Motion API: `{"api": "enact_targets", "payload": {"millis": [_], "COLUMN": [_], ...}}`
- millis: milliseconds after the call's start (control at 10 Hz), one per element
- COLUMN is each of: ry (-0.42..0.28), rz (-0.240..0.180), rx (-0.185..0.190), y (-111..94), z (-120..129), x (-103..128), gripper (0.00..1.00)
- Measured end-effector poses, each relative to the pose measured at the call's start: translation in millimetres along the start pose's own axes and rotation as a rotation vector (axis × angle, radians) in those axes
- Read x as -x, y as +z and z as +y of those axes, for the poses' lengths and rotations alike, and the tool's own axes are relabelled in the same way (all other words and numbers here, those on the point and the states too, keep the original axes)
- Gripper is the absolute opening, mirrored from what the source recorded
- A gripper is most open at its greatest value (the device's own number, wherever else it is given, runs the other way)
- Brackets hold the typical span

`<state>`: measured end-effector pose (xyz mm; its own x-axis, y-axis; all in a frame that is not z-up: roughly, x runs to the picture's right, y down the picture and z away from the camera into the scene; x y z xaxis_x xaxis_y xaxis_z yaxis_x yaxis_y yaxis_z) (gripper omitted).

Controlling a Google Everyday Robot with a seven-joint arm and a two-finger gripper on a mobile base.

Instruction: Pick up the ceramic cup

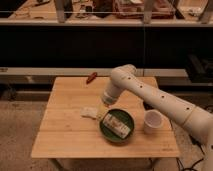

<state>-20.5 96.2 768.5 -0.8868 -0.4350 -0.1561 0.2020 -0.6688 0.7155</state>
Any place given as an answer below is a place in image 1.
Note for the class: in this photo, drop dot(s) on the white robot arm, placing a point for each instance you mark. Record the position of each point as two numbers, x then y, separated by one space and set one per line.
193 119

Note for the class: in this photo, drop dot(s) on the red brown small tool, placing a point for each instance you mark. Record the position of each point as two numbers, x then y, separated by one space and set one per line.
91 77

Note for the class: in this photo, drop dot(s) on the white ceramic cup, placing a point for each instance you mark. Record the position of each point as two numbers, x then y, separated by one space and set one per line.
153 121

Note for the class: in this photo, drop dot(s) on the green round plate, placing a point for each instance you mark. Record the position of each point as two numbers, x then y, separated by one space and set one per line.
123 116

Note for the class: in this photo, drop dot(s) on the black phone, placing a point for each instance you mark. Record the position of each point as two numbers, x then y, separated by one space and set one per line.
146 106

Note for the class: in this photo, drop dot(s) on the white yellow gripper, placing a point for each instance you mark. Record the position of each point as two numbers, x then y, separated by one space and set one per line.
102 111

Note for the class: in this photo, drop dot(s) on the crumpled white cloth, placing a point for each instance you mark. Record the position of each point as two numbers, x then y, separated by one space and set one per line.
89 112

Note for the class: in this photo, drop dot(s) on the wooden table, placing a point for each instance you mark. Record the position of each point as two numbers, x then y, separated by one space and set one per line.
64 133

